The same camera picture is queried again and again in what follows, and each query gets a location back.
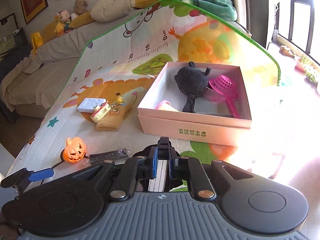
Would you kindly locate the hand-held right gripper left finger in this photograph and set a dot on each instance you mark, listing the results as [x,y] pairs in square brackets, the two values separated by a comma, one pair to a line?
[153,162]

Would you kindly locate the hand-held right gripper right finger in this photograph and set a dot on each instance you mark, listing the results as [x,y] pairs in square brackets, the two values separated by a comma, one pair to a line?
[173,162]

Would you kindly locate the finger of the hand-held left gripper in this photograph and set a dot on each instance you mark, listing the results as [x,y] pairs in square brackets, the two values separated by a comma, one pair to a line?
[41,175]

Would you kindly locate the black clip with card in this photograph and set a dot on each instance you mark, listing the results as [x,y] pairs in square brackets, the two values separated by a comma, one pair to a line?
[164,142]

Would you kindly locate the pink cardboard box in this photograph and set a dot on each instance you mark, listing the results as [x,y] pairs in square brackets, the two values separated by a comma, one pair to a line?
[190,127]

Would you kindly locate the orange pumpkin toy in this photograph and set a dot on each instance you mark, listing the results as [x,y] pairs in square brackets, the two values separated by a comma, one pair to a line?
[74,150]

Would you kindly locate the black plastic packet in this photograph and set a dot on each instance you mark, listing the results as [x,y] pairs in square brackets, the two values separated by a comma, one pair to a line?
[108,155]

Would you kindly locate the yellow fuzzy pouch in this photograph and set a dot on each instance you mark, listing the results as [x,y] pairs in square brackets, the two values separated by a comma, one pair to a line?
[113,122]

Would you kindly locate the pink and yellow soft toy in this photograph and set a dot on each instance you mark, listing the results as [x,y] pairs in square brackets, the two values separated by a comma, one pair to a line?
[165,105]

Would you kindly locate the silver tin box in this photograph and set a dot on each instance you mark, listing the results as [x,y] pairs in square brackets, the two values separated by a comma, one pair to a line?
[210,107]

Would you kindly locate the black plush toy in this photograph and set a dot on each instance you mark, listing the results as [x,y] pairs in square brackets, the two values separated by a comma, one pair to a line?
[192,80]

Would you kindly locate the small white box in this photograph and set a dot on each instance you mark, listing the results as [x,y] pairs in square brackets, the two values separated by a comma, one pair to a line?
[90,104]

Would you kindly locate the pink mesh scoop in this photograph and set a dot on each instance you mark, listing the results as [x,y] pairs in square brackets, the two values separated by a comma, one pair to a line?
[221,83]

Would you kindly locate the grey covered sofa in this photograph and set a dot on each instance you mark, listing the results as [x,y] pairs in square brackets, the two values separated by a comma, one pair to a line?
[37,80]

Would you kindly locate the cartoon printed play mat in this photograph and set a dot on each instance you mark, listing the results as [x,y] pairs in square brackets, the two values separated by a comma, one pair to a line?
[112,62]

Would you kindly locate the small yellow plush toy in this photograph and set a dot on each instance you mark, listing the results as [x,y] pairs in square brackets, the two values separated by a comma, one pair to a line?
[37,40]

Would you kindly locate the dark glass cabinet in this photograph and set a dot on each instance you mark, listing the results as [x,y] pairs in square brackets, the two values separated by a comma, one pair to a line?
[12,40]

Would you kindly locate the orange haired doll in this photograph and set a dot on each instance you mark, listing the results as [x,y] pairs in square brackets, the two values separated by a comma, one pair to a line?
[63,21]

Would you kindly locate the cream pillow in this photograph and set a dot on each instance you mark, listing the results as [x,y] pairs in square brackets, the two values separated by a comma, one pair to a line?
[112,7]

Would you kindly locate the green plush cushion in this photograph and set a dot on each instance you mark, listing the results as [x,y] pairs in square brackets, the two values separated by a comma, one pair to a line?
[215,5]

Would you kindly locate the row of small potted plants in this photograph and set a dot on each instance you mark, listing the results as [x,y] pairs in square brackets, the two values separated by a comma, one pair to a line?
[308,67]

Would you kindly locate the brown plush bunny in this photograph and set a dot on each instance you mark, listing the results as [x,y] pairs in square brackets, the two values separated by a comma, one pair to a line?
[81,5]

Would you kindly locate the black window frame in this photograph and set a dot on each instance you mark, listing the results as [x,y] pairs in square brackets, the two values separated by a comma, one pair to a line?
[302,10]

